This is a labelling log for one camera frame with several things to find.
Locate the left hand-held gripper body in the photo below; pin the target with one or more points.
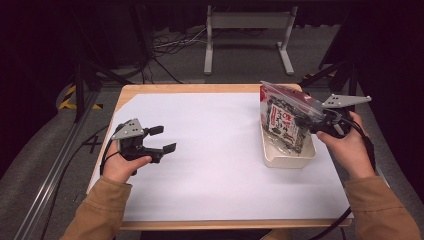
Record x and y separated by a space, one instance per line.
128 131

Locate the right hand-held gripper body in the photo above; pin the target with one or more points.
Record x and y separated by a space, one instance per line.
338 121

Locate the clear seaweed packet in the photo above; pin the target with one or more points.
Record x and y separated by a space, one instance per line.
283 123

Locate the white plastic container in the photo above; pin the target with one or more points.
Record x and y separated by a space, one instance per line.
286 161

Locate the red snack packet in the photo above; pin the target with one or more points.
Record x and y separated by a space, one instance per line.
263 95

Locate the person's right hand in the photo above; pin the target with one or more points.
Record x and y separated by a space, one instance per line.
353 153

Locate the person's left hand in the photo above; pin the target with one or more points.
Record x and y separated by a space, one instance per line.
116 168

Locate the black metal stand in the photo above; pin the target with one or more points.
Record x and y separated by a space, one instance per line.
79 90
352 90

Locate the person's tan jacket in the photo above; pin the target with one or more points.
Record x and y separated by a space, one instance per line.
275 236

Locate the white metal stand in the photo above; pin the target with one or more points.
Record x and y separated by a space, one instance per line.
250 20

